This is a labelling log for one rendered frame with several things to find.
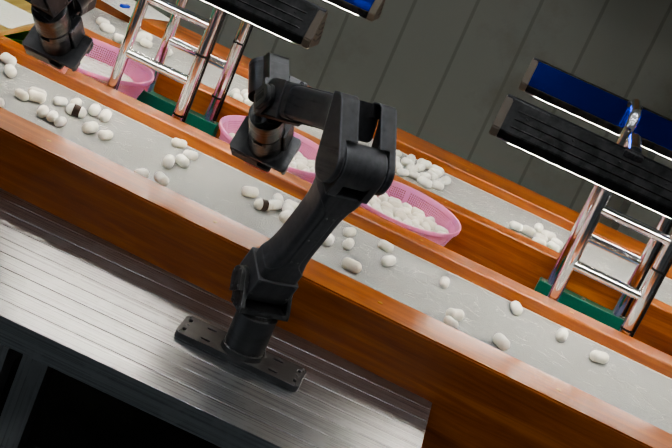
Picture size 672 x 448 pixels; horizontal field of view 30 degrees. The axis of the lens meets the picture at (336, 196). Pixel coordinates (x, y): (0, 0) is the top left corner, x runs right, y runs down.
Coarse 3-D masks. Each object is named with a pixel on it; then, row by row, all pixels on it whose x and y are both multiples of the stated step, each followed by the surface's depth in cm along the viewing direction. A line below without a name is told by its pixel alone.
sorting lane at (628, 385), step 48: (0, 96) 228; (48, 96) 238; (96, 144) 225; (144, 144) 235; (192, 192) 222; (240, 192) 232; (336, 240) 229; (384, 288) 216; (432, 288) 226; (480, 288) 236; (480, 336) 214; (528, 336) 223; (576, 336) 233; (576, 384) 211; (624, 384) 220
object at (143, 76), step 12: (96, 48) 277; (108, 48) 277; (108, 60) 277; (132, 60) 276; (84, 72) 253; (132, 72) 275; (144, 72) 273; (120, 84) 257; (132, 84) 258; (144, 84) 261; (132, 96) 263
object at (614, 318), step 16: (640, 112) 256; (624, 128) 254; (592, 192) 258; (576, 224) 260; (592, 240) 260; (560, 256) 263; (624, 256) 260; (640, 256) 259; (640, 272) 259; (544, 288) 264; (576, 304) 264; (592, 304) 263; (624, 304) 262; (608, 320) 263
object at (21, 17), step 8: (0, 0) 272; (0, 8) 266; (8, 8) 268; (16, 8) 271; (0, 16) 260; (8, 16) 263; (16, 16) 265; (24, 16) 267; (32, 16) 270; (8, 24) 257; (16, 24) 259; (24, 24) 262
